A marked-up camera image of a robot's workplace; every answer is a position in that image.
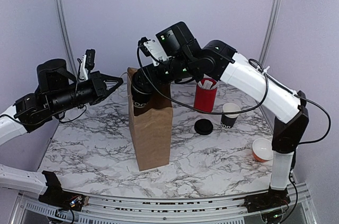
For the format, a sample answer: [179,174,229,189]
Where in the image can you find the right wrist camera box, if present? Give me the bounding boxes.
[139,21,201,67]

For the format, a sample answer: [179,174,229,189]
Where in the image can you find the aluminium frame post left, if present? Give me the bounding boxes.
[50,0,75,60]

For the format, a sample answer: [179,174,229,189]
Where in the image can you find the black plastic cup lid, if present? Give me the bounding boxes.
[132,70,154,95]

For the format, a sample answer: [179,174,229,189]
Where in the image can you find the brown paper bag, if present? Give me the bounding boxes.
[127,67,173,171]

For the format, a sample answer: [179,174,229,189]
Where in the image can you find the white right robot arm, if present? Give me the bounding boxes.
[138,38,309,213]

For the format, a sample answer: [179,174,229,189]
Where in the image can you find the black plastic cup lids stack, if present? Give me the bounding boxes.
[194,119,213,136]

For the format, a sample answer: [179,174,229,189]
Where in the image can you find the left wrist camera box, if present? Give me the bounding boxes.
[78,49,96,80]

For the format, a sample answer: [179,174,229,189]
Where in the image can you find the aluminium frame post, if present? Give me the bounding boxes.
[259,0,282,64]
[50,0,75,60]

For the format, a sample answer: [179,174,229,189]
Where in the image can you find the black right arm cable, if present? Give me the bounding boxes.
[136,38,332,145]

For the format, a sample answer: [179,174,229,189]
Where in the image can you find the black stacked paper cup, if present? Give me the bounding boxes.
[220,103,240,129]

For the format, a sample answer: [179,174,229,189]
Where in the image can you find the red cylindrical canister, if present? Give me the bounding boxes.
[193,78,217,112]

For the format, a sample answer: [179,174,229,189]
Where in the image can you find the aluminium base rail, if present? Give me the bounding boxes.
[9,183,319,223]

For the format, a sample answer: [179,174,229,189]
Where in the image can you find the aluminium frame post right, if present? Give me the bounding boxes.
[259,0,282,64]

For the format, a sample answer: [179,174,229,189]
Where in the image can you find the black paper coffee cup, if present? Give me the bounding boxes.
[131,85,153,117]

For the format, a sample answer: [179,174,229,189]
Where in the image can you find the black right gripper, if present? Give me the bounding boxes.
[135,54,195,92]

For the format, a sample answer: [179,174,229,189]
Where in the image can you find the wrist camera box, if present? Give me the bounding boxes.
[78,49,96,80]
[139,21,201,67]

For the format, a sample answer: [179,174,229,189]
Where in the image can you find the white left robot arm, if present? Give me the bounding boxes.
[1,59,123,211]

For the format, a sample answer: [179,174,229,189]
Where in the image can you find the orange white bowl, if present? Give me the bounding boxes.
[252,138,273,163]

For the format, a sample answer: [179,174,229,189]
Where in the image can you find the white sugar stick packets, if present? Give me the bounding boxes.
[198,78,217,90]

